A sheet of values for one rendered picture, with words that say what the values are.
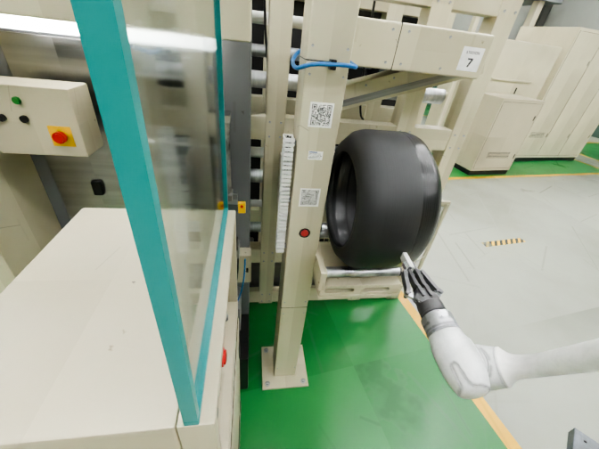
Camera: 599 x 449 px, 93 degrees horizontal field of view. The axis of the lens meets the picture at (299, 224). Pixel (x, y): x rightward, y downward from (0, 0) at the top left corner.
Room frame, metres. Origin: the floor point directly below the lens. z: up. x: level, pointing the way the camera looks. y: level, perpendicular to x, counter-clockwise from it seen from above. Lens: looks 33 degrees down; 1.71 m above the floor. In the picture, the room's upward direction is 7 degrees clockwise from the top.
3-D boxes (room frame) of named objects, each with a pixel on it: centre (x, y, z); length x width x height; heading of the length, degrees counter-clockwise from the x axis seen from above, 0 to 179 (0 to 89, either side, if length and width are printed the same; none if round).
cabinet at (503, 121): (5.21, -3.13, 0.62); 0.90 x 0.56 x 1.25; 110
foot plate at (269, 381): (0.99, -0.01, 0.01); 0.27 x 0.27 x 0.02; 12
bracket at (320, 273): (1.03, -0.08, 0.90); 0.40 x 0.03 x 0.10; 12
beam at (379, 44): (1.38, -0.32, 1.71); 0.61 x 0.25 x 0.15; 102
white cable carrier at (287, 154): (0.95, 0.07, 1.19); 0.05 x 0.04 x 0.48; 12
